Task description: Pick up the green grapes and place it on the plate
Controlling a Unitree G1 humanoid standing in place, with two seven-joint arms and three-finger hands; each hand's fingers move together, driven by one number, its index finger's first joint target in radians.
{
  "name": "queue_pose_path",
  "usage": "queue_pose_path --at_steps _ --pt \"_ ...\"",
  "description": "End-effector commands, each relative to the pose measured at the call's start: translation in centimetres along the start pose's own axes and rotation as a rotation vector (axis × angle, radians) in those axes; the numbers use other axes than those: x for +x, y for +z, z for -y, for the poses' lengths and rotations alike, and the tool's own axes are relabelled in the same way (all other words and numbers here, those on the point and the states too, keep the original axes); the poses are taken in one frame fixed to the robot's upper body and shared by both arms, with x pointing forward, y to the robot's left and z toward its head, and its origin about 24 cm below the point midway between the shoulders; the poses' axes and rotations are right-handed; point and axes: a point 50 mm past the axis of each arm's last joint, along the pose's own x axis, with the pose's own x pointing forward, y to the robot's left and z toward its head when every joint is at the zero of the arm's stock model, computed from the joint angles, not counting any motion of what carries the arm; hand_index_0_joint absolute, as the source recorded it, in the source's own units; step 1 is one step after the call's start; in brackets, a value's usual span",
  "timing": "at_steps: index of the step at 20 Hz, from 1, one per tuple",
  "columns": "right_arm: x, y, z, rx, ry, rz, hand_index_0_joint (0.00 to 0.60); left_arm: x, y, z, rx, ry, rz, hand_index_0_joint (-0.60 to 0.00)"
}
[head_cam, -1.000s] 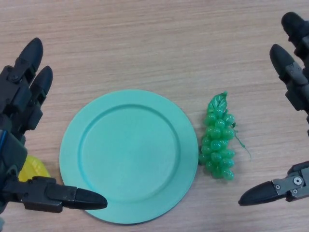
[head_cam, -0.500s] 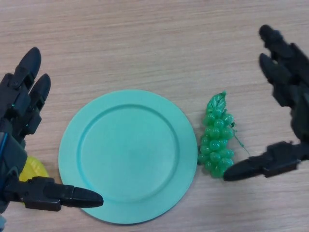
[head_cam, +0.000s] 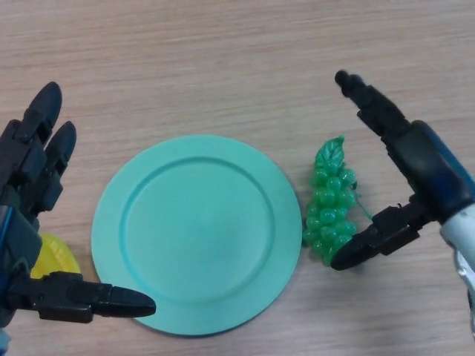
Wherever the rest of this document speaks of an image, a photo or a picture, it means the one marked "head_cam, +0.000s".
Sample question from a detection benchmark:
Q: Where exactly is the yellow starfruit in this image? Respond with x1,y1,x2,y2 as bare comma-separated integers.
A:
29,233,81,280

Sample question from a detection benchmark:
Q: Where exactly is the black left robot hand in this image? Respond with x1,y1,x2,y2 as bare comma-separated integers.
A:
0,81,157,330

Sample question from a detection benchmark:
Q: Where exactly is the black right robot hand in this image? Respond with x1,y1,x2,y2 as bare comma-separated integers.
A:
329,70,475,271

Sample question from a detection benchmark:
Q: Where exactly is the round green plate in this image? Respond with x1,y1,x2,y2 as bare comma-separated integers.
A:
91,135,302,337

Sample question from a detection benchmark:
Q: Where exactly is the green grapes bunch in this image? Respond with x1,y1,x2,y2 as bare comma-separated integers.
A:
302,135,374,267

